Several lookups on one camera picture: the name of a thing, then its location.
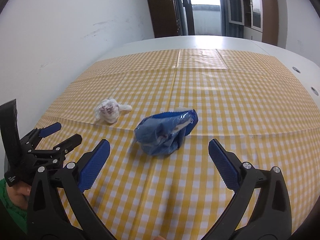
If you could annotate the white plastic bag ball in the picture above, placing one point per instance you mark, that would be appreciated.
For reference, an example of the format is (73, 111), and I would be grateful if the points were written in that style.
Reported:
(109, 111)

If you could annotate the yellow checkered tablecloth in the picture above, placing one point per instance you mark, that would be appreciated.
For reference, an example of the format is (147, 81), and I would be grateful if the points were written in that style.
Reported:
(200, 134)

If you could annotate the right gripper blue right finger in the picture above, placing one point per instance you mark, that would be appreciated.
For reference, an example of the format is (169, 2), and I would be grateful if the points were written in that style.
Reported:
(227, 165)

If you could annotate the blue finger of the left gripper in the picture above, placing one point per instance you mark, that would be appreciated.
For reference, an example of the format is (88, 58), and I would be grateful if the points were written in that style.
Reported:
(49, 130)
(67, 145)

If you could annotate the person's left hand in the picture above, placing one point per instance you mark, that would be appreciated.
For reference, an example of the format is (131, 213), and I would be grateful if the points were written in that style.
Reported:
(18, 194)

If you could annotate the blue snack bag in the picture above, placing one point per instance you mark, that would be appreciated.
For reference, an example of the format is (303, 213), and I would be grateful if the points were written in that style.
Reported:
(164, 133)

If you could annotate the dark brown wardrobe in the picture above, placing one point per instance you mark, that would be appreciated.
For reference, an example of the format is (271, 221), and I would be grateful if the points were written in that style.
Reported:
(166, 18)

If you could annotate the brown cabinet with glass door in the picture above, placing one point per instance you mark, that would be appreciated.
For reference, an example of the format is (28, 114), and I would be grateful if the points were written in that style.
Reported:
(264, 25)

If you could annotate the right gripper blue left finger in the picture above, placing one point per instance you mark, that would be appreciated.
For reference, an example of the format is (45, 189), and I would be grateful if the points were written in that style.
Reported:
(91, 163)

